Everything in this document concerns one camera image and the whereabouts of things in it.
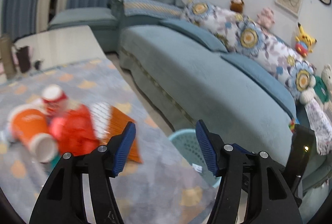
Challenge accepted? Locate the orange plastic bag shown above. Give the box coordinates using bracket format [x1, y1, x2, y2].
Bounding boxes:
[49, 104, 100, 156]

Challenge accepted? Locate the orange paper cup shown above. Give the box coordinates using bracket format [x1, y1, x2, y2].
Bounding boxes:
[8, 104, 58, 163]

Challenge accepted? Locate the orange foil snack bag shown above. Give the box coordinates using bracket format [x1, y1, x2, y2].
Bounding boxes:
[100, 105, 144, 164]

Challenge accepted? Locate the red white panda paper cup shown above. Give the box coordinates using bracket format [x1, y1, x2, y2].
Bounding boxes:
[42, 84, 68, 117]

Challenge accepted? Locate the teal plastic bag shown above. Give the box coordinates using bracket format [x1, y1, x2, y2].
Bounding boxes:
[48, 155, 61, 171]

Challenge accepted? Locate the polka dot white wrapper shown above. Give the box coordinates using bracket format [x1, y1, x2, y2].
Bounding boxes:
[89, 102, 111, 140]

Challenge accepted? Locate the white teddy bear plush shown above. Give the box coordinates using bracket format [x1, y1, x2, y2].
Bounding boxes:
[299, 64, 332, 110]

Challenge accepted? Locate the light blue waste basket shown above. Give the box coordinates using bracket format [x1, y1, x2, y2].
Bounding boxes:
[168, 129, 221, 188]

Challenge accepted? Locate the patterned fan-print tablecloth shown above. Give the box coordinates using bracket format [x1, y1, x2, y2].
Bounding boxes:
[1, 59, 216, 223]

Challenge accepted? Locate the floral cushion near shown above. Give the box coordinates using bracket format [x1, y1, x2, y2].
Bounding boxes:
[234, 19, 317, 102]

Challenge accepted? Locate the floral cushion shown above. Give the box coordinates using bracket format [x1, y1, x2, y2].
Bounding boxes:
[234, 19, 317, 102]
[180, 0, 243, 41]

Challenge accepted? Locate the yellow pikachu plush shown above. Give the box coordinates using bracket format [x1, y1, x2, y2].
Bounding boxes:
[295, 23, 317, 58]

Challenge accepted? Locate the pink pig plush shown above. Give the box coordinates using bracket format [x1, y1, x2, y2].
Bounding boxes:
[257, 7, 275, 29]

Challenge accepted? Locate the teal blue sofa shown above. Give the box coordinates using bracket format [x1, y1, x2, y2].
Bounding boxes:
[110, 0, 332, 193]

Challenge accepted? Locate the black car key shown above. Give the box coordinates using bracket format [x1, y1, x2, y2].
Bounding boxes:
[33, 60, 43, 71]

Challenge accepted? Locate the floral cushion far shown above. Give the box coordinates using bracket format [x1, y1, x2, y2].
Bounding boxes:
[180, 0, 243, 41]

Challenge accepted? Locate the brown monkey plush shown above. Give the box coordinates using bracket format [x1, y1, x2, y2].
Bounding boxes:
[229, 0, 244, 14]

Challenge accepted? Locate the dark brown cup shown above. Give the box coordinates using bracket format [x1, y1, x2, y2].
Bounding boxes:
[16, 46, 31, 73]

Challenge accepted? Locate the gold thermos bottle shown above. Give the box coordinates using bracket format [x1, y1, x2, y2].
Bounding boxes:
[1, 34, 17, 80]

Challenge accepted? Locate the teal chaise ottoman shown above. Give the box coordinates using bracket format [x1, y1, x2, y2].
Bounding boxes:
[47, 7, 119, 53]

